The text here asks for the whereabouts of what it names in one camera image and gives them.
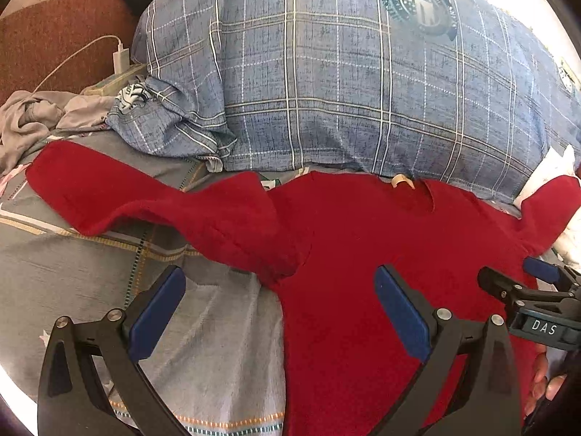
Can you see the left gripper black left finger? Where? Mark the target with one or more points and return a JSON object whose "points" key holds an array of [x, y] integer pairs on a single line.
{"points": [[71, 398]]}

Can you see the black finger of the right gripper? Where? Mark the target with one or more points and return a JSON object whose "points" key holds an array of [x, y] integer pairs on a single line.
{"points": [[504, 286], [559, 276]]}

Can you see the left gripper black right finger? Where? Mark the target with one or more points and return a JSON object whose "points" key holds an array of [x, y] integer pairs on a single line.
{"points": [[486, 399]]}

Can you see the red knit sweater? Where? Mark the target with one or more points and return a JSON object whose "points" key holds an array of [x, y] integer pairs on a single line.
{"points": [[344, 364]]}

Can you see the person's right hand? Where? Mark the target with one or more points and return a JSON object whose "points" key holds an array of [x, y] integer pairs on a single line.
{"points": [[541, 386]]}

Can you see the white cloth at right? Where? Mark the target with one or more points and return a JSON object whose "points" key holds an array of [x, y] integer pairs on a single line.
{"points": [[551, 198]]}

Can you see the grey patterned bed sheet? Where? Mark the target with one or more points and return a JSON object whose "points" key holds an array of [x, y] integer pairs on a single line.
{"points": [[219, 365]]}

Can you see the blue plaid pillow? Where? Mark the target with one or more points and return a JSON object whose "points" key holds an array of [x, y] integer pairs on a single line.
{"points": [[454, 90]]}

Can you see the grey crumpled garment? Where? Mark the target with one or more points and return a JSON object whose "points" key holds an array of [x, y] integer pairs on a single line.
{"points": [[27, 118]]}

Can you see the beige power strip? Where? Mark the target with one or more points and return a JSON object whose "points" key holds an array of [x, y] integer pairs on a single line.
{"points": [[113, 84]]}

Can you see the white phone charger plug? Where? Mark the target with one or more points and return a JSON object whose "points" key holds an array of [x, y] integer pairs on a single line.
{"points": [[121, 59]]}

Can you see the red-brown headboard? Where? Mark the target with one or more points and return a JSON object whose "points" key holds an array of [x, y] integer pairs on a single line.
{"points": [[62, 44]]}

